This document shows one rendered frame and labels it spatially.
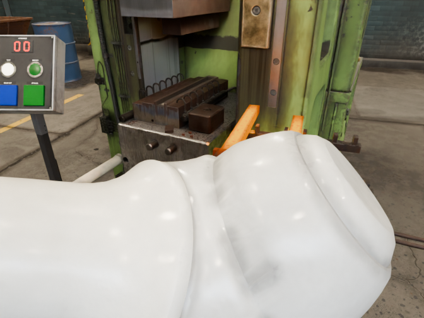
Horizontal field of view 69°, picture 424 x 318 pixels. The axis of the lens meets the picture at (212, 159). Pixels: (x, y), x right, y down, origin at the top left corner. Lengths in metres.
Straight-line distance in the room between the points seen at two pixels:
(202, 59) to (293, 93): 0.61
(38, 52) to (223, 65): 0.75
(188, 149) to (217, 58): 0.59
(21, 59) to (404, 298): 2.00
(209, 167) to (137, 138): 1.01
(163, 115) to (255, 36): 0.41
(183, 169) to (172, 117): 0.95
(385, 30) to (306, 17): 6.03
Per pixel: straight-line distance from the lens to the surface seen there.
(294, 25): 1.03
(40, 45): 1.36
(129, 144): 1.19
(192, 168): 0.15
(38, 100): 1.30
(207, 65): 1.53
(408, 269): 2.10
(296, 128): 0.82
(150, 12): 1.07
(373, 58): 7.06
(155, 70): 1.40
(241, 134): 0.67
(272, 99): 1.08
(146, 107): 1.16
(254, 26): 1.03
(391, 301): 1.89
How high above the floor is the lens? 1.34
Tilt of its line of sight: 29 degrees down
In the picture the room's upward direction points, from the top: straight up
